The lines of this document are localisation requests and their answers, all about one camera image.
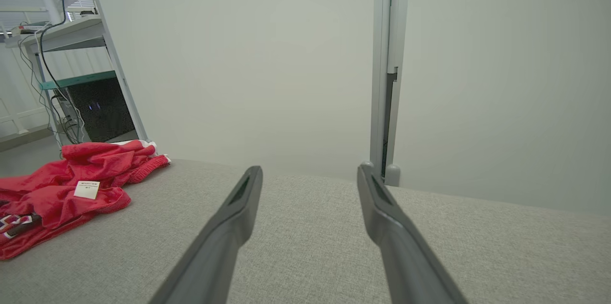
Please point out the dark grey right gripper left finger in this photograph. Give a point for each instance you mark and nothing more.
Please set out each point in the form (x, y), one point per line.
(215, 256)

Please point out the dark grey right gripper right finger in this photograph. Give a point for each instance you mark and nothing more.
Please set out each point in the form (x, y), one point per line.
(405, 266)

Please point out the red shorts with logo patch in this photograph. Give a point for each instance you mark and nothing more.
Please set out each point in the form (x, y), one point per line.
(47, 199)

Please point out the black computer tower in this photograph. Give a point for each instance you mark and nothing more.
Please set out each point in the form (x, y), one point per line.
(102, 108)

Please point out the white partition panel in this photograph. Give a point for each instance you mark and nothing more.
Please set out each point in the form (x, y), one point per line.
(501, 79)
(238, 56)

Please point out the grey partition joint post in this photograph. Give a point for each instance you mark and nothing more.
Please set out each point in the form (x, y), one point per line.
(386, 56)

